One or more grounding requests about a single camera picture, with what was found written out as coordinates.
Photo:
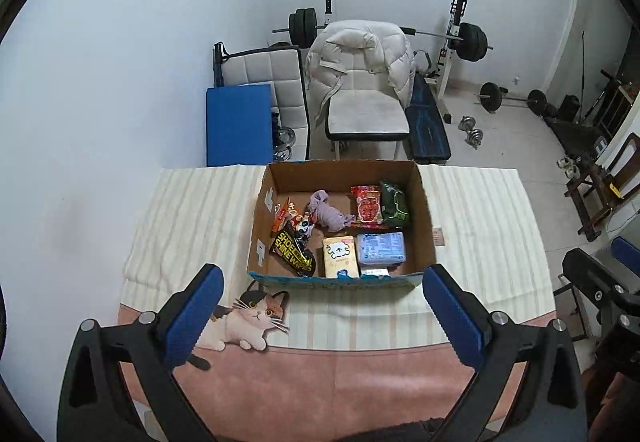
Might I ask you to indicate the yellow cartoon tissue box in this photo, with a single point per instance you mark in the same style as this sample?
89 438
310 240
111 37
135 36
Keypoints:
339 257

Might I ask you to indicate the blue folded mat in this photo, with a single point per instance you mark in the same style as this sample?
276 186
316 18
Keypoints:
238 126

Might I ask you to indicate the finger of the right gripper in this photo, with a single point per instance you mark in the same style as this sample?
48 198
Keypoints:
600 286
627 254

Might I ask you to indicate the white weight rack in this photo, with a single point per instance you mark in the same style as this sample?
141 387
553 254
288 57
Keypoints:
446 54

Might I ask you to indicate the white puffer jacket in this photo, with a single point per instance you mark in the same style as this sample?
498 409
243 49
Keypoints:
358 55

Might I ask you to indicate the green snack packet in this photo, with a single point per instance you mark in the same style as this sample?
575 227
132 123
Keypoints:
395 210

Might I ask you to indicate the brown cardboard box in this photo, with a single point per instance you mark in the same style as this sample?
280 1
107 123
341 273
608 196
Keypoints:
298 180

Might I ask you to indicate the white padded chair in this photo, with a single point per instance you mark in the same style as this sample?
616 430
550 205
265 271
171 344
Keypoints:
365 109

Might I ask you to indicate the dark wooden stool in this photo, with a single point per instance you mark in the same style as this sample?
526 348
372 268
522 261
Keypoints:
596 194

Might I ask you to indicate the red snack packet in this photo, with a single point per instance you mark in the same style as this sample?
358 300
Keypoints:
368 206

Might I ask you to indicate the black blue weight bench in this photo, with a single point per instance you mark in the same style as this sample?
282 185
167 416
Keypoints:
428 139

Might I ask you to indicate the black yellow shoe wipes pack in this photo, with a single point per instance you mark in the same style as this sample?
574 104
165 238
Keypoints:
292 250

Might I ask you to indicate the blue cartoon tissue pack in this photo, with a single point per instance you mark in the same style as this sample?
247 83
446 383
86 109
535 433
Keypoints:
379 250

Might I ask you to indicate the short barbell on floor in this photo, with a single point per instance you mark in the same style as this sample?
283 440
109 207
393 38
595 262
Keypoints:
492 97

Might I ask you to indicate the chrome dumbbell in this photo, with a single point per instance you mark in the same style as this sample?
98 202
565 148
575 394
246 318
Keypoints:
467 123
474 138

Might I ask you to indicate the grey quilted folded chair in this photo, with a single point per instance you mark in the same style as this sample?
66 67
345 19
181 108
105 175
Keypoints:
281 68

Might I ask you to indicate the long barbell on rack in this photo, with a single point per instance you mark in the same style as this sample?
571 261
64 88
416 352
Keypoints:
470 44

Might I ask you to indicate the lilac cloth bundle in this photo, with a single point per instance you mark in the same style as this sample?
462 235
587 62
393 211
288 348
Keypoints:
326 215

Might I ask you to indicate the small pink card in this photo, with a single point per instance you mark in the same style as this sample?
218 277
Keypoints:
438 237

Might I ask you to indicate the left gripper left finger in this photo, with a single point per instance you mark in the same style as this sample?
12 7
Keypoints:
95 402

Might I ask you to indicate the orange snack packet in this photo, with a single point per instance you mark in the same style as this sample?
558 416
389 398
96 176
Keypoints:
301 223

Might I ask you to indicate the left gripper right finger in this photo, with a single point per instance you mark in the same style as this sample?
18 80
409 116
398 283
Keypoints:
549 404

